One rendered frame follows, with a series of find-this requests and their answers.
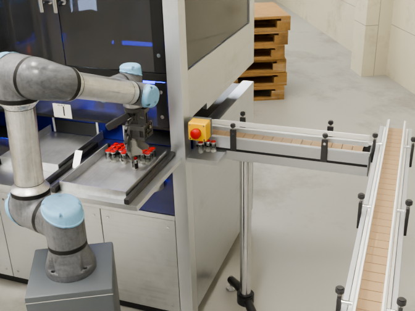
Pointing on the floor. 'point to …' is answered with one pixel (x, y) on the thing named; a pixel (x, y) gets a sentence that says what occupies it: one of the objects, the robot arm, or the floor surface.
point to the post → (181, 148)
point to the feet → (240, 294)
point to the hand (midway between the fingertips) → (133, 156)
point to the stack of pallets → (268, 51)
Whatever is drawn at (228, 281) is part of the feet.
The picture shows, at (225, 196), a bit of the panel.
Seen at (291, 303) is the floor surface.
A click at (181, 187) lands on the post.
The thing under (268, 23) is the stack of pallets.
